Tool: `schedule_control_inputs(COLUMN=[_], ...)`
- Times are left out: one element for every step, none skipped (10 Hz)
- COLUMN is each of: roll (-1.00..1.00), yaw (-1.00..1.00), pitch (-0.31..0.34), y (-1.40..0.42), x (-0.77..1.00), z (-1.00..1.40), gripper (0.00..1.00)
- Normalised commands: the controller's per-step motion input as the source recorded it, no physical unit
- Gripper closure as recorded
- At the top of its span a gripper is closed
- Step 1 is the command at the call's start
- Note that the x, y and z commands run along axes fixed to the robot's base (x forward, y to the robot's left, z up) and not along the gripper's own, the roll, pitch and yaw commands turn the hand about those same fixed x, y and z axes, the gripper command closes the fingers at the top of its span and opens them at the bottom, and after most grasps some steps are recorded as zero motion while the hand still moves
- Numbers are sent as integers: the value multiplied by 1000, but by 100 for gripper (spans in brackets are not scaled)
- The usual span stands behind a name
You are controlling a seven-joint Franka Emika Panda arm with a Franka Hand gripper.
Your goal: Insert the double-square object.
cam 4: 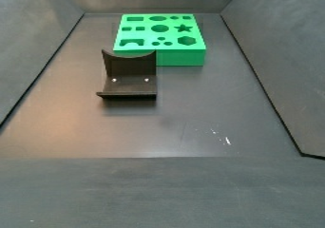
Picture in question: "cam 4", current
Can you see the black curved holder stand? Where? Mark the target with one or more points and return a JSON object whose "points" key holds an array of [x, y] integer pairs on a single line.
{"points": [[131, 76]]}

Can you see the green shape-sorter block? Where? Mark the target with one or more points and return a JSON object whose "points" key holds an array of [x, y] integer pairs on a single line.
{"points": [[169, 33]]}

